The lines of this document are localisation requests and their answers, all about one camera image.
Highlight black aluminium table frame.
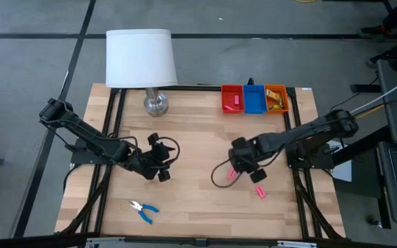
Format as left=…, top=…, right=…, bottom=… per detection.
left=0, top=82, right=397, bottom=248

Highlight person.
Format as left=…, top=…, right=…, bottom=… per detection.
left=358, top=0, right=397, bottom=70

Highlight black laptop stand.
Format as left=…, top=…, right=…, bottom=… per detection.
left=332, top=84, right=392, bottom=230

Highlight table lamp white shade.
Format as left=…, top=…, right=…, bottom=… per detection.
left=105, top=28, right=179, bottom=117

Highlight orange plastic bin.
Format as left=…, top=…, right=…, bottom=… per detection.
left=264, top=84, right=290, bottom=114

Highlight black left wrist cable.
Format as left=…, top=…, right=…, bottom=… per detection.
left=156, top=136, right=181, bottom=172

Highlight red plastic bin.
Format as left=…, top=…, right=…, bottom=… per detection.
left=221, top=84, right=245, bottom=114

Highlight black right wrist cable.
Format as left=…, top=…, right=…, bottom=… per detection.
left=210, top=158, right=243, bottom=189

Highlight blue handled pliers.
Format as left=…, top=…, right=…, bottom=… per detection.
left=128, top=200, right=160, bottom=225

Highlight white paper sheet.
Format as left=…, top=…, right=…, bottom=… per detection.
left=331, top=161, right=353, bottom=183

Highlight silver metal bracket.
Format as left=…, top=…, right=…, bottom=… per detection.
left=276, top=240, right=318, bottom=248
left=85, top=236, right=125, bottom=248

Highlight white cable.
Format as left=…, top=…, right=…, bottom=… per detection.
left=348, top=72, right=397, bottom=116

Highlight black floor cable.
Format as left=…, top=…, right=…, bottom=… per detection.
left=327, top=77, right=380, bottom=113

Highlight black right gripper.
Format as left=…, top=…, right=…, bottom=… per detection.
left=227, top=136, right=268, bottom=184

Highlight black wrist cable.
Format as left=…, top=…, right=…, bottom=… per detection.
left=156, top=136, right=181, bottom=172
left=210, top=158, right=243, bottom=189

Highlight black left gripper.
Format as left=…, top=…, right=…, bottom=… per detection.
left=136, top=132, right=176, bottom=183

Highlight yellow cable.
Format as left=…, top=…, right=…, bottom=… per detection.
left=353, top=104, right=386, bottom=120

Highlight blue plastic bin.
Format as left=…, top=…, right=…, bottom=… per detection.
left=242, top=84, right=267, bottom=115

